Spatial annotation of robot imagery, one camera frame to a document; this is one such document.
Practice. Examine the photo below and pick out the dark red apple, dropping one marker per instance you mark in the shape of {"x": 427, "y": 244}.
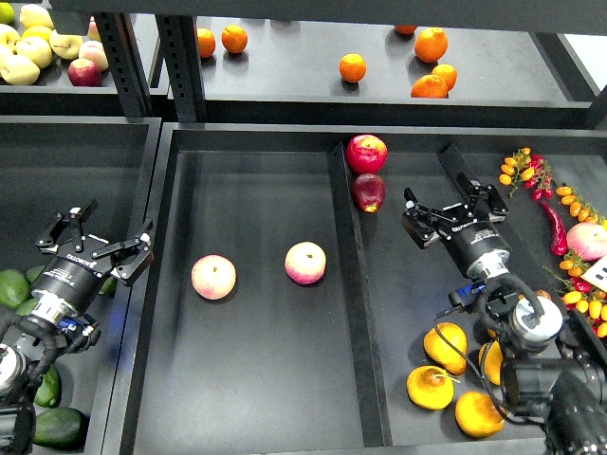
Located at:
{"x": 368, "y": 192}

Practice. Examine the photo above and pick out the pink apple right edge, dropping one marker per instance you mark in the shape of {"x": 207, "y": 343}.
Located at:
{"x": 587, "y": 240}

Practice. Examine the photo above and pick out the red chili pepper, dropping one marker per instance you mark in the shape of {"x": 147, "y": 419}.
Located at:
{"x": 558, "y": 245}

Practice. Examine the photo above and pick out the pale pear front left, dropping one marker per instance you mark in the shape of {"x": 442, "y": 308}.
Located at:
{"x": 19, "y": 70}

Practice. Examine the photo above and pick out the green avocado pile lower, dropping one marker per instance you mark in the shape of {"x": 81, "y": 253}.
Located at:
{"x": 25, "y": 308}

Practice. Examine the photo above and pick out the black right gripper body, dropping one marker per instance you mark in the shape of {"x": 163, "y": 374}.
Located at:
{"x": 479, "y": 251}

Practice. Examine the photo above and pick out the pink apple left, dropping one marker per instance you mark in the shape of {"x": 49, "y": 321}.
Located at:
{"x": 213, "y": 277}

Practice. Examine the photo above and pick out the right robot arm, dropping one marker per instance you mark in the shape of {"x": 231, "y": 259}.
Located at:
{"x": 554, "y": 369}

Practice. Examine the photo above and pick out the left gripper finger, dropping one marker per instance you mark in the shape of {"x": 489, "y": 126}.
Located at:
{"x": 73, "y": 220}
{"x": 125, "y": 260}

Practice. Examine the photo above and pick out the pink apple centre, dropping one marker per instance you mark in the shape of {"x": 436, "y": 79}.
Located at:
{"x": 305, "y": 263}

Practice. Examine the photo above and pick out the yellow pear behind right arm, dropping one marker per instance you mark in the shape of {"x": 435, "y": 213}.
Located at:
{"x": 490, "y": 360}

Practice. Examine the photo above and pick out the cherry tomato bunch upper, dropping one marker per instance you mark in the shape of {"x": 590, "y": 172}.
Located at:
{"x": 526, "y": 170}

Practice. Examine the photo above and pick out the black upper shelf tray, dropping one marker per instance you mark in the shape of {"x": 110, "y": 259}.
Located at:
{"x": 289, "y": 73}

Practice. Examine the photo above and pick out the orange on shelf front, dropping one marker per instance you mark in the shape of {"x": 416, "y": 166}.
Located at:
{"x": 430, "y": 87}

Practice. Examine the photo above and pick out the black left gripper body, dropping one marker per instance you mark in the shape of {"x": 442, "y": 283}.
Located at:
{"x": 74, "y": 276}

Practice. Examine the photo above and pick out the pink apple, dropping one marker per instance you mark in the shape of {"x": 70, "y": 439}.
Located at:
{"x": 213, "y": 277}
{"x": 305, "y": 263}

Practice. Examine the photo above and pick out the red apple on shelf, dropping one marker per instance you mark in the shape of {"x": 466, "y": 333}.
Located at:
{"x": 83, "y": 72}

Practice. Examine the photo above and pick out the bright red apple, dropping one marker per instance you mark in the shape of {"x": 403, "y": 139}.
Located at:
{"x": 366, "y": 154}

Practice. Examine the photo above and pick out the orange on shelf right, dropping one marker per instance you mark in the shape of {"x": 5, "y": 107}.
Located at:
{"x": 446, "y": 72}

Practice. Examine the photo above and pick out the black shelf upright left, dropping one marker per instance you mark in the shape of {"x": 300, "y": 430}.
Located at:
{"x": 121, "y": 49}

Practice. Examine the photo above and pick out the green avocado pile middle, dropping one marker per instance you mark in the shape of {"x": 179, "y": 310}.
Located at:
{"x": 33, "y": 273}

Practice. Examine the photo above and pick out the black middle tray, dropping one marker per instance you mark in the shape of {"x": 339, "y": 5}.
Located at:
{"x": 278, "y": 367}

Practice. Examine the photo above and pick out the pale peach on shelf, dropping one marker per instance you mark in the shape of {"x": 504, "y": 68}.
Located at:
{"x": 94, "y": 52}

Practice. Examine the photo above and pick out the green avocado pile right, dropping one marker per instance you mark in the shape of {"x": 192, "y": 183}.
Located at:
{"x": 109, "y": 287}

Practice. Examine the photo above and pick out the yellow pear with brown tip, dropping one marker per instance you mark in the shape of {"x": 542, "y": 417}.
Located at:
{"x": 544, "y": 294}

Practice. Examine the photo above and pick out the cherry tomato bunch lower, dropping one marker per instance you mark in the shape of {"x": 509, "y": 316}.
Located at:
{"x": 579, "y": 294}

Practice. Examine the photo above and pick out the large orange on shelf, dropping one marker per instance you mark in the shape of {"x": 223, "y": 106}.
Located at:
{"x": 431, "y": 44}

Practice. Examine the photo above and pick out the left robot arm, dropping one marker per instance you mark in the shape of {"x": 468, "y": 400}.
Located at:
{"x": 47, "y": 333}

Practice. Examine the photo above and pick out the green avocado pile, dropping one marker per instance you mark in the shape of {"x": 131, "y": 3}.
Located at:
{"x": 25, "y": 308}
{"x": 33, "y": 273}
{"x": 109, "y": 287}

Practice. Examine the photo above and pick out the orange on shelf centre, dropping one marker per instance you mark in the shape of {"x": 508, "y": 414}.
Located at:
{"x": 352, "y": 68}

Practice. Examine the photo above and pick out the white label card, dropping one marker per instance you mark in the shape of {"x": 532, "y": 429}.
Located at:
{"x": 597, "y": 274}

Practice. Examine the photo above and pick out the cherry tomato bunch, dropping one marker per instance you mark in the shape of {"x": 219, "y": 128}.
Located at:
{"x": 579, "y": 294}
{"x": 526, "y": 170}

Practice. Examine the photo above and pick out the black left tray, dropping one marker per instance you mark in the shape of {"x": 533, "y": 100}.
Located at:
{"x": 52, "y": 164}

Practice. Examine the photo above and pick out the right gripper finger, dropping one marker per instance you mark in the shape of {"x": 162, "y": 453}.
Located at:
{"x": 426, "y": 225}
{"x": 481, "y": 201}

